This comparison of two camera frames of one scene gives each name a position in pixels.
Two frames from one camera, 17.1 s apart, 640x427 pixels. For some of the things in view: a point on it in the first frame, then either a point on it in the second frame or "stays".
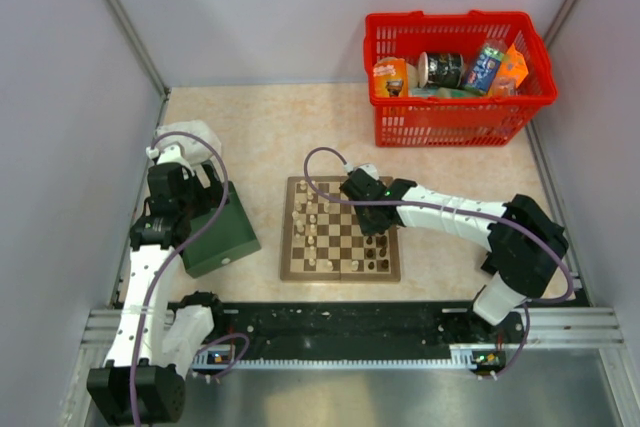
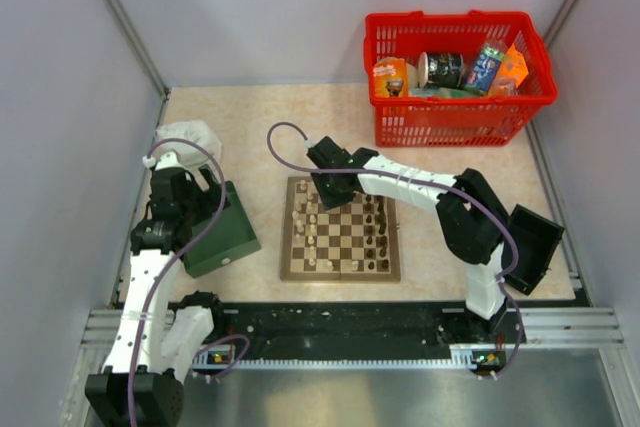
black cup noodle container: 440,69 stays
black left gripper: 210,196 stays
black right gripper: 369,229 → 330,202
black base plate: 354,327 stays
